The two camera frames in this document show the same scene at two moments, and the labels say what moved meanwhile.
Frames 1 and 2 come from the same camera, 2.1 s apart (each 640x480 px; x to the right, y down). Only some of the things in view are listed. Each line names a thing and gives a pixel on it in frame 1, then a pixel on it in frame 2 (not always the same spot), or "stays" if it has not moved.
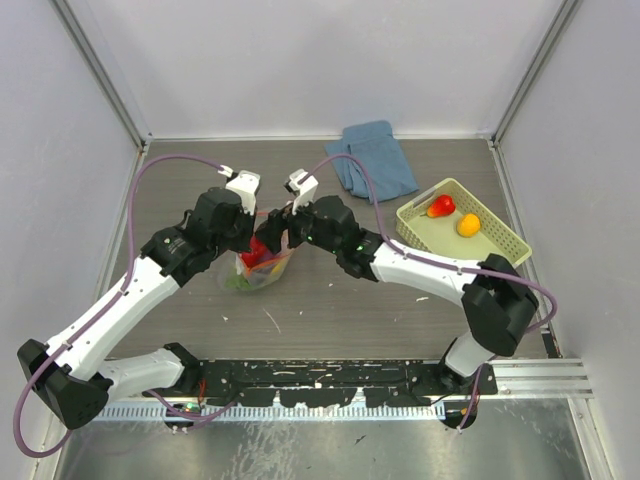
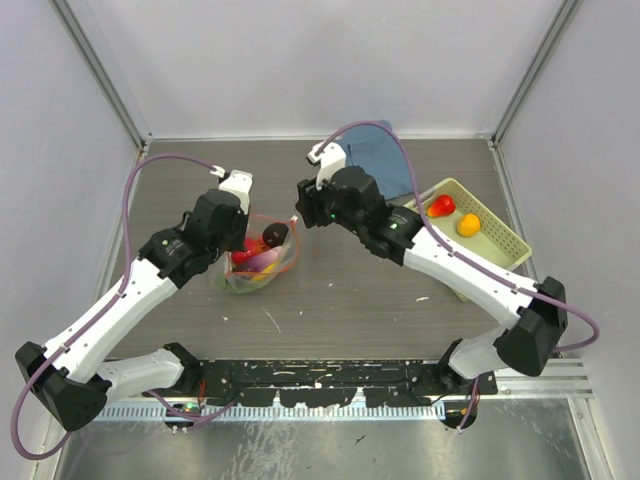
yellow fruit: x=468 y=225 stays
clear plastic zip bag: x=254 y=269 stays
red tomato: x=442 y=206 stays
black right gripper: x=277 y=222 -> x=310 y=203
